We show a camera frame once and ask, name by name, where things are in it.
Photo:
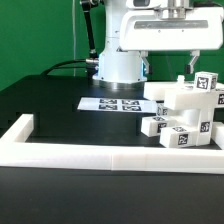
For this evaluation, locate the white tagged cube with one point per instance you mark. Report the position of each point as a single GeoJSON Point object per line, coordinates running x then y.
{"type": "Point", "coordinates": [161, 109]}
{"type": "Point", "coordinates": [205, 81]}

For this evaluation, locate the white chair back part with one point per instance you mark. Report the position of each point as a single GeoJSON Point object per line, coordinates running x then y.
{"type": "Point", "coordinates": [182, 95]}

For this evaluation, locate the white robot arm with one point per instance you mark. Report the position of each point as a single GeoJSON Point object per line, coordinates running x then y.
{"type": "Point", "coordinates": [118, 68]}

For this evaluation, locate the white U-shaped border frame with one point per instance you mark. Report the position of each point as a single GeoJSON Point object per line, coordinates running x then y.
{"type": "Point", "coordinates": [16, 151]}

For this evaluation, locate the white flat tagged plank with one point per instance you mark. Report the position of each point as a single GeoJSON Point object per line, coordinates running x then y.
{"type": "Point", "coordinates": [117, 105]}

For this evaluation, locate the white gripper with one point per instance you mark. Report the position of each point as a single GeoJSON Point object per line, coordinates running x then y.
{"type": "Point", "coordinates": [160, 27]}

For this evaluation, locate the white tagged block front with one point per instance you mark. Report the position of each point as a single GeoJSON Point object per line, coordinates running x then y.
{"type": "Point", "coordinates": [151, 126]}

